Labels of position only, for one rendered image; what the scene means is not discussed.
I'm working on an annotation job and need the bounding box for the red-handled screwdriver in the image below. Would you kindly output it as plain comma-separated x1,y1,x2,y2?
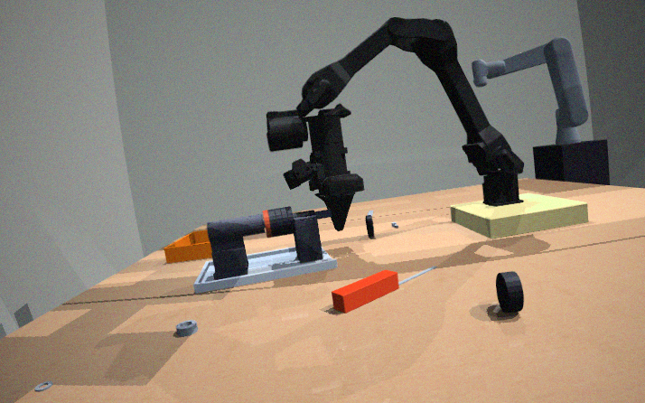
332,266,437,314

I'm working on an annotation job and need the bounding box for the red-brown spacer ring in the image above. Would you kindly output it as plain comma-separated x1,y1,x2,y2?
263,210,272,239

